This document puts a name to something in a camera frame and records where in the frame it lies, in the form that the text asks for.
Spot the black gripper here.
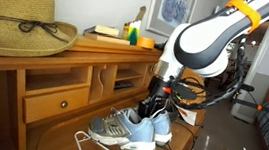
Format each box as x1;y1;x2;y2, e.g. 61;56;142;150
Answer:
136;74;175;122

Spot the blue grey sneaker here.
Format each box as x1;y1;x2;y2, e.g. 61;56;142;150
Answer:
146;108;176;147
85;104;161;150

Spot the black flat device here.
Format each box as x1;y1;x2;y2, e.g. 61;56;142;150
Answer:
113;79;136;93

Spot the white paper sheet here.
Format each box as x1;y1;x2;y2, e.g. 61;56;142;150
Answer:
173;103;200;127

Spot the yellow tape roll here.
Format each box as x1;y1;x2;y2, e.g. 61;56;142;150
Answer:
135;35;156;51

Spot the green bottle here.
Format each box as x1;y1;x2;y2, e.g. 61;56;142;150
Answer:
121;3;148;48

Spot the thin brown book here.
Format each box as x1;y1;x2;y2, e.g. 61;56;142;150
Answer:
83;32;131;46

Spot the wooden rolltop desk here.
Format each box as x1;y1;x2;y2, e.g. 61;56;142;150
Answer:
0;27;214;150

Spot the wooden drawer with brass knob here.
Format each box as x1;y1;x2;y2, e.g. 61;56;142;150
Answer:
19;80;91;130

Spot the framed flower picture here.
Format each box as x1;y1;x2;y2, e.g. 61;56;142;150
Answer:
145;0;200;41

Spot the straw hat with ribbon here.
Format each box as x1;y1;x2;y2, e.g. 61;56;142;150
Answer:
0;0;82;65

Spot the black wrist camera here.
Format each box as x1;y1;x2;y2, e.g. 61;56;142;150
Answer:
171;82;200;104

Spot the thin black mouse cable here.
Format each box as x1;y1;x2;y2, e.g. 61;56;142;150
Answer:
153;119;204;150

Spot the white wire hanger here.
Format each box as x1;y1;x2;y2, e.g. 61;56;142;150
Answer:
72;129;142;150

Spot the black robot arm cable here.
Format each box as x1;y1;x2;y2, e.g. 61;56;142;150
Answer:
167;25;251;116

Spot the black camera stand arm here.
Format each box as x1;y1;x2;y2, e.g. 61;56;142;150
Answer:
229;80;269;125

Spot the orange velcro strap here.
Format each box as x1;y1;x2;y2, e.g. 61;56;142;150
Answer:
224;0;264;35

